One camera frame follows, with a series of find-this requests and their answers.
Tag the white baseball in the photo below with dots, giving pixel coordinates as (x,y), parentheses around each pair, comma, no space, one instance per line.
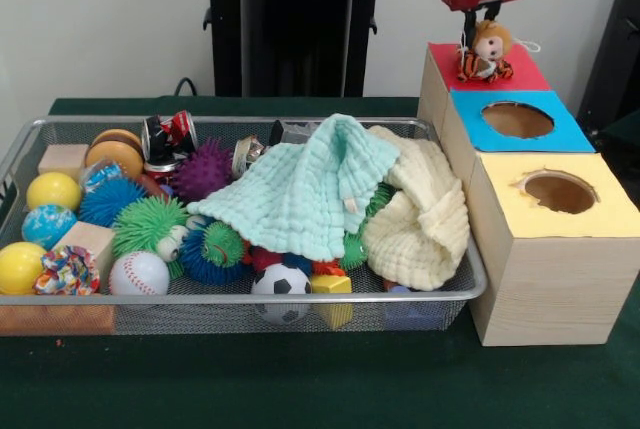
(139,276)

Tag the blue spiky ball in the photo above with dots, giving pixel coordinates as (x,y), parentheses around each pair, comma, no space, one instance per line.
(110,201)

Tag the cream waffle cloth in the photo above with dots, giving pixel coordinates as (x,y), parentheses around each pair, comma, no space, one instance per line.
(415,249)

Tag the black chair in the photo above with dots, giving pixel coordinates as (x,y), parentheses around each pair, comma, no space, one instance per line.
(615,74)

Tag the blue globe ball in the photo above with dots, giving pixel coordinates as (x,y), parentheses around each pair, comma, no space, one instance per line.
(47,226)

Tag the dark green table cloth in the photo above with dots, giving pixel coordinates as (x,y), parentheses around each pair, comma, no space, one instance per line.
(300,384)

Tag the yellow ball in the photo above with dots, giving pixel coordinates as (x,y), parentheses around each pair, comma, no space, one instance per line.
(52,191)
(20,266)

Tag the wooden box with three holes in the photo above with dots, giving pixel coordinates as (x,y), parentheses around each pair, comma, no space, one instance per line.
(550,289)

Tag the toy hamburger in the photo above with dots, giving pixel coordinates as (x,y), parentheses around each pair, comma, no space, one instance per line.
(115,154)

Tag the green spiky toy with eyes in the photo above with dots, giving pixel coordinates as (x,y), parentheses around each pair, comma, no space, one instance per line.
(145,224)

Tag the mint green waffle cloth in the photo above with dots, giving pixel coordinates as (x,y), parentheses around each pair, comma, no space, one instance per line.
(290,199)

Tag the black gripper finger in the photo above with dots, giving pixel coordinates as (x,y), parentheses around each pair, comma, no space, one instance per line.
(491,11)
(469,26)

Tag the brown plush monkey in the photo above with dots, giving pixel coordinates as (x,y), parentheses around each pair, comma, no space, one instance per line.
(492,39)

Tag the black and white soccer ball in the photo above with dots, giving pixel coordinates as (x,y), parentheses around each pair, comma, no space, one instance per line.
(280,281)

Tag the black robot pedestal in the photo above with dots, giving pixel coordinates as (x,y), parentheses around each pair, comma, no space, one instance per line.
(300,24)

